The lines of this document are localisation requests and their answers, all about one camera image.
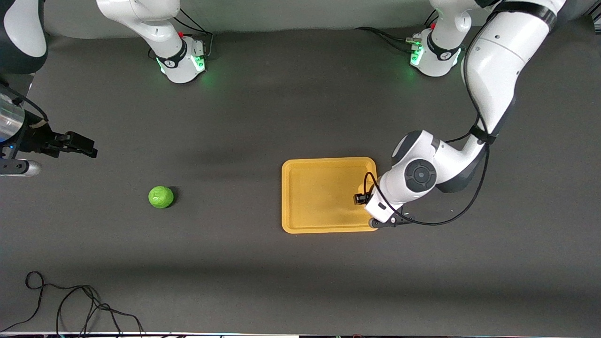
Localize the green apple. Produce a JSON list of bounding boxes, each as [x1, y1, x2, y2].
[[148, 186, 175, 209]]

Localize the yellow plastic tray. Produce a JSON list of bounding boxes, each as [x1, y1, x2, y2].
[[281, 157, 382, 234]]

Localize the dark grey table mat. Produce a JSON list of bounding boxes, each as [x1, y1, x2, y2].
[[0, 16, 601, 335]]

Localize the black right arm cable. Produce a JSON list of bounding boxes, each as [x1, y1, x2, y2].
[[0, 84, 49, 128]]

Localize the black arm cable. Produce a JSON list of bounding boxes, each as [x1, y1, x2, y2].
[[363, 0, 517, 227], [0, 84, 49, 128]]

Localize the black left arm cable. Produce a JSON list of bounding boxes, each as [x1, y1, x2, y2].
[[363, 0, 517, 227]]

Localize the thin black looped cable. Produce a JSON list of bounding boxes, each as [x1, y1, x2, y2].
[[0, 271, 145, 336]]

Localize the black left arm base cables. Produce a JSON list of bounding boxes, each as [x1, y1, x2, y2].
[[354, 9, 440, 53]]

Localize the black arm base cables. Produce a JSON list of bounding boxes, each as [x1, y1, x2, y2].
[[147, 8, 215, 61], [354, 9, 440, 53]]

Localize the black right arm base cables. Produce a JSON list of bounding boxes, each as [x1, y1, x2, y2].
[[147, 8, 215, 61]]

